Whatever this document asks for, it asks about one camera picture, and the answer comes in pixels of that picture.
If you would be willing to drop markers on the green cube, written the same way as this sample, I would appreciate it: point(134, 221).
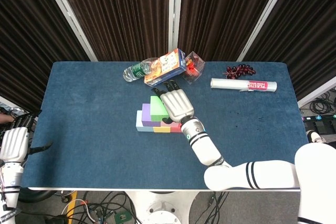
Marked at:
point(157, 107)

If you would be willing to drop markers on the red cube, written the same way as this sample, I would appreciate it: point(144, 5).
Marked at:
point(176, 128)

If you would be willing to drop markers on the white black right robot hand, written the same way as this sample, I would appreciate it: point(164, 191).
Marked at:
point(177, 104)

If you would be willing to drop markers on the chrome metal frame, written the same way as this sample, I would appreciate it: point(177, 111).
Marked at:
point(14, 109)

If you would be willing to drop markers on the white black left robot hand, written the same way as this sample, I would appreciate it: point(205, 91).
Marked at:
point(14, 142)

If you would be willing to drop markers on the light blue cube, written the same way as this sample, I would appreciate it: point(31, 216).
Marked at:
point(140, 125)

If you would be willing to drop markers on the green connector box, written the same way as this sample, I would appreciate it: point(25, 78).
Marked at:
point(122, 217)

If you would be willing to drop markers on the clear box with red toy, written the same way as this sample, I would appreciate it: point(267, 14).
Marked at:
point(193, 68)

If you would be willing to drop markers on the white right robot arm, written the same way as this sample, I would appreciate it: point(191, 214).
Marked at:
point(236, 166)

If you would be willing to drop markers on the blue orange carton box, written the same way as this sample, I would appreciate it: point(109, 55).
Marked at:
point(168, 66)

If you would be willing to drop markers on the purple cube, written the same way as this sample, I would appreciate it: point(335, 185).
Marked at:
point(147, 116)

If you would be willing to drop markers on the yellow cube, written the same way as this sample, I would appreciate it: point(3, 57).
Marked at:
point(161, 129)

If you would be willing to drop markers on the black power strip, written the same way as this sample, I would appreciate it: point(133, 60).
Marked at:
point(315, 119)

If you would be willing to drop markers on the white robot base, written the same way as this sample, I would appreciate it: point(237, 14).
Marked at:
point(162, 205)

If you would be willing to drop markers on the dark red grape bunch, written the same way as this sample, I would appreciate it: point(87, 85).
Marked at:
point(240, 70)

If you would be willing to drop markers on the white sneaker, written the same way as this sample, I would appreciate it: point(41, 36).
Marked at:
point(313, 136)

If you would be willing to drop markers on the white plastic wrap roll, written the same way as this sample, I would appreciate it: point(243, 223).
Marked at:
point(231, 83)

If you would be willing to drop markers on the dark brown curtain partition panel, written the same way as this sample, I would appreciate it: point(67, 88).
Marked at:
point(26, 37)
point(302, 37)
point(223, 11)
point(118, 11)

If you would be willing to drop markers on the blue table mat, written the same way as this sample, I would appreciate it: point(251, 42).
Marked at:
point(105, 161)

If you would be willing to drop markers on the clear green-label water bottle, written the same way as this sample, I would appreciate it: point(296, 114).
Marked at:
point(135, 70)

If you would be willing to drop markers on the black trouser leg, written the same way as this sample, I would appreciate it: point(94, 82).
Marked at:
point(329, 142)

